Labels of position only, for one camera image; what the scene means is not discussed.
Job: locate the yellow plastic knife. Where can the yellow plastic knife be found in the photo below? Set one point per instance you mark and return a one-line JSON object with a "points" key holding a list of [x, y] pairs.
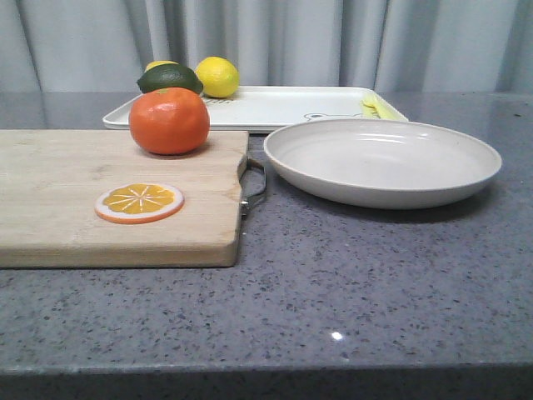
{"points": [[369, 110]]}

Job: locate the orange slice toy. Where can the orange slice toy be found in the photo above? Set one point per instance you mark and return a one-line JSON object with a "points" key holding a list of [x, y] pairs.
{"points": [[138, 203]]}

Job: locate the white rectangular tray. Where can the white rectangular tray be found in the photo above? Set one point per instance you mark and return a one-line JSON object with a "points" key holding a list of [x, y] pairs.
{"points": [[263, 109]]}

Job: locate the grey curtain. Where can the grey curtain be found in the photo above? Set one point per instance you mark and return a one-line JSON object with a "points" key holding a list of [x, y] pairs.
{"points": [[390, 46]]}

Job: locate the wooden cutting board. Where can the wooden cutting board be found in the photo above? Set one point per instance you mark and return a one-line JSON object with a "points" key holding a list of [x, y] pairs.
{"points": [[51, 179]]}

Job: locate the green lime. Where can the green lime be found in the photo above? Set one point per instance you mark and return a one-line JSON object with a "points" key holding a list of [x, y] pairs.
{"points": [[169, 75]]}

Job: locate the yellow plastic fork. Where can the yellow plastic fork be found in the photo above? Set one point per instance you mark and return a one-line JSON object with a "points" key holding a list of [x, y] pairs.
{"points": [[386, 111]]}

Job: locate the yellow lemon behind lime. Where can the yellow lemon behind lime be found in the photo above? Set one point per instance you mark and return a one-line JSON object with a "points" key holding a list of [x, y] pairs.
{"points": [[157, 63]]}

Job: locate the orange mandarin fruit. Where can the orange mandarin fruit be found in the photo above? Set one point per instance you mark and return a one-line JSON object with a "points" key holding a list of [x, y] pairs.
{"points": [[169, 121]]}

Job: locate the beige round plate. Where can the beige round plate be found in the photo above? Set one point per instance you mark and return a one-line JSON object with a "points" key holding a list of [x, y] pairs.
{"points": [[382, 164]]}

